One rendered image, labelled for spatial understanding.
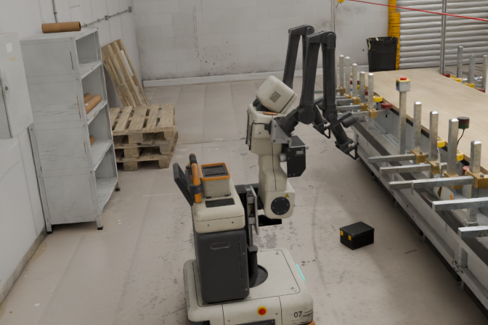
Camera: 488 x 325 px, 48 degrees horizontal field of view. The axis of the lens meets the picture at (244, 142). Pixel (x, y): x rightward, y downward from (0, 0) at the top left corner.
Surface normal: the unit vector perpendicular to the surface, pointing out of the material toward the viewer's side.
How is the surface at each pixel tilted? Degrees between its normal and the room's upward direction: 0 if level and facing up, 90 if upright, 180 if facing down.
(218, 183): 92
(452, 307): 0
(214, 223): 90
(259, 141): 90
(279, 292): 0
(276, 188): 90
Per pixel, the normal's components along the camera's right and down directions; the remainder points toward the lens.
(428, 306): -0.06, -0.96
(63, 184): 0.05, 0.29
